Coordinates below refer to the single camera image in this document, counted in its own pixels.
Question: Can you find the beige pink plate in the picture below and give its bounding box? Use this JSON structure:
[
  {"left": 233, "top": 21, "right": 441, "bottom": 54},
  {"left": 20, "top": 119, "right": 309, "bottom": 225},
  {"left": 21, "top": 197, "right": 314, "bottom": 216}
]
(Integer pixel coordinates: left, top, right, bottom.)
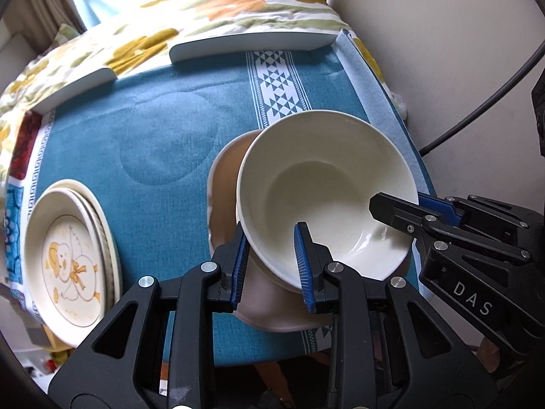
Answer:
[{"left": 206, "top": 129, "right": 341, "bottom": 334}]

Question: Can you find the white board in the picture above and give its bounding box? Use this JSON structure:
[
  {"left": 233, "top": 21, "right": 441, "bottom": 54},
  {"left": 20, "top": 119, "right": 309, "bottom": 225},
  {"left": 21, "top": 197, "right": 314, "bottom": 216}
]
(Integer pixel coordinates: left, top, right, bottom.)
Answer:
[{"left": 40, "top": 28, "right": 336, "bottom": 113}]

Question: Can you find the cream plate with duck print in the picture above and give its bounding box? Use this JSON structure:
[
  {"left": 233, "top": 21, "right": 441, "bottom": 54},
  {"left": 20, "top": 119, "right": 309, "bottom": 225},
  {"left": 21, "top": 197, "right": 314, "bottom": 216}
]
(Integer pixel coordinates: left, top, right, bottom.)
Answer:
[{"left": 23, "top": 188, "right": 107, "bottom": 348}]

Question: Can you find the floral blanket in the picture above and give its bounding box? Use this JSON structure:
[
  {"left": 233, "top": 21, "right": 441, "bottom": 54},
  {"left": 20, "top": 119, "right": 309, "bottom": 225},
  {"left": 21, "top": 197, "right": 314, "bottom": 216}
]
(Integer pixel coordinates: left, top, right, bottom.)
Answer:
[{"left": 0, "top": 0, "right": 409, "bottom": 180}]

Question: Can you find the grey cushion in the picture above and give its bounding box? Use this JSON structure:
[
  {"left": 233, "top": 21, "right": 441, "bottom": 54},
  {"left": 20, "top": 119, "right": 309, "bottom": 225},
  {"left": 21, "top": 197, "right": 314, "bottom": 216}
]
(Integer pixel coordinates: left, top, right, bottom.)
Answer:
[{"left": 0, "top": 30, "right": 56, "bottom": 90}]

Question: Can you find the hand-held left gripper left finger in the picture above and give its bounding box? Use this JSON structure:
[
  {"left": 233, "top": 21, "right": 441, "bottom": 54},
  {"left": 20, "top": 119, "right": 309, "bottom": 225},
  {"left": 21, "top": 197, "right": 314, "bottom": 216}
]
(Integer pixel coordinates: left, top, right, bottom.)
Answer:
[{"left": 48, "top": 222, "right": 252, "bottom": 409}]

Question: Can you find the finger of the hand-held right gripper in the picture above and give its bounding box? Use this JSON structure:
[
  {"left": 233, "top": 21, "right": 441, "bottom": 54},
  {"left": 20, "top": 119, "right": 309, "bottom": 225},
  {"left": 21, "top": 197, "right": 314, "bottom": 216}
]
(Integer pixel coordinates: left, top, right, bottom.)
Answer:
[
  {"left": 417, "top": 194, "right": 531, "bottom": 243},
  {"left": 369, "top": 193, "right": 533, "bottom": 265}
]

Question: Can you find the beige curtain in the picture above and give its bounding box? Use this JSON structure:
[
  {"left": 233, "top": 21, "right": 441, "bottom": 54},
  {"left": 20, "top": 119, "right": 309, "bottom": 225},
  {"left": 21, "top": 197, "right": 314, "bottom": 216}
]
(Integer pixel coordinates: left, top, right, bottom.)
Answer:
[{"left": 19, "top": 0, "right": 86, "bottom": 39}]

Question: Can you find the black cable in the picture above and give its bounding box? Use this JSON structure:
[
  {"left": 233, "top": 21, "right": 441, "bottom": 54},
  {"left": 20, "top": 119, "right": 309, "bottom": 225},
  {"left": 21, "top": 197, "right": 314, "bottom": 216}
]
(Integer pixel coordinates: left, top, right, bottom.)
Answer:
[{"left": 418, "top": 45, "right": 545, "bottom": 156}]

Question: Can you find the large white plate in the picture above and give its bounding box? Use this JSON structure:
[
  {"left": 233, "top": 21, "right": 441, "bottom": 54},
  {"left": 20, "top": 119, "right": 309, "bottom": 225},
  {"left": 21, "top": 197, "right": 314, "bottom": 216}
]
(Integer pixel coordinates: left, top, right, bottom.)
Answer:
[
  {"left": 60, "top": 180, "right": 125, "bottom": 303},
  {"left": 53, "top": 182, "right": 120, "bottom": 307}
]

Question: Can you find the green patterned pillow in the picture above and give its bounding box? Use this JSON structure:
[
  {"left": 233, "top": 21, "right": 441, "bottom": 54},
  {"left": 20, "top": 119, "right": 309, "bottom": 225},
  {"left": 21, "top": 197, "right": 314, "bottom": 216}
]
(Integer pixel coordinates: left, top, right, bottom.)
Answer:
[{"left": 53, "top": 23, "right": 83, "bottom": 45}]

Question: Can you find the plain white bowl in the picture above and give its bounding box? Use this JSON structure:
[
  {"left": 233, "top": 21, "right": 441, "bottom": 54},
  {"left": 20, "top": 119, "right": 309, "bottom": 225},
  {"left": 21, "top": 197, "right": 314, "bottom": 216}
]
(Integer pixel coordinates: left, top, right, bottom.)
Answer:
[{"left": 236, "top": 110, "right": 420, "bottom": 294}]

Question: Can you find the teal patterned tablecloth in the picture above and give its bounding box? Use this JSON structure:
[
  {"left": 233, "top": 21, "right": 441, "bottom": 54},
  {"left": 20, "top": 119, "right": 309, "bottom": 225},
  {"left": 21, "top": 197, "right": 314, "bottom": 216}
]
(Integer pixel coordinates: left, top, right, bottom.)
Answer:
[{"left": 0, "top": 49, "right": 435, "bottom": 363}]

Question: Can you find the cream bowl with printed side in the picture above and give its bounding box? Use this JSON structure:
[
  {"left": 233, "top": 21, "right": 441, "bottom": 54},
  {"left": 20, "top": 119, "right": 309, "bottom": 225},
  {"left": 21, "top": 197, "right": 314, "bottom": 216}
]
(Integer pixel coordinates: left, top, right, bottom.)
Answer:
[{"left": 235, "top": 204, "right": 308, "bottom": 297}]

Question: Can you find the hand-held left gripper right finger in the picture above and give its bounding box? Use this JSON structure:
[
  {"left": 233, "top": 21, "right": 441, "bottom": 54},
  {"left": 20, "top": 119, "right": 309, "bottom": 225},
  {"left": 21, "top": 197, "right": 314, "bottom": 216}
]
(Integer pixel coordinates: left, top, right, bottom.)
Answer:
[{"left": 294, "top": 222, "right": 499, "bottom": 409}]

